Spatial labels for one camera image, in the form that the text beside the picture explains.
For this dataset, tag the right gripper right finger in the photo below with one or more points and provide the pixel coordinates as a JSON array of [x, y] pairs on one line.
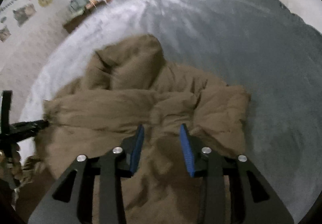
[[233, 190]]

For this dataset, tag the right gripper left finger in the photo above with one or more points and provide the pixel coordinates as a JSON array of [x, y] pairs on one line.
[[70, 198]]

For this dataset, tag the brown puffy jacket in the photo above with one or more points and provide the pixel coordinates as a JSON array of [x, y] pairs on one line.
[[126, 85]]

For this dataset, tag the small cat photo sticker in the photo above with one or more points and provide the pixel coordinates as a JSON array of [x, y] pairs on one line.
[[4, 33]]

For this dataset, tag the dark wooden nightstand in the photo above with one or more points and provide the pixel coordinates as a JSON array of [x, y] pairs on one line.
[[75, 22]]

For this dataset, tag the grey plush bed blanket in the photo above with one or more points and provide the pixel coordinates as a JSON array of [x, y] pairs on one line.
[[259, 44]]

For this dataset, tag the green cloth pile on nightstand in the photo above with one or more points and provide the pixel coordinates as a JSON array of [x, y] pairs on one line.
[[77, 7]]

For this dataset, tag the cat photo wall sticker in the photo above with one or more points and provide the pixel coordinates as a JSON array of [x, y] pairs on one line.
[[24, 13]]

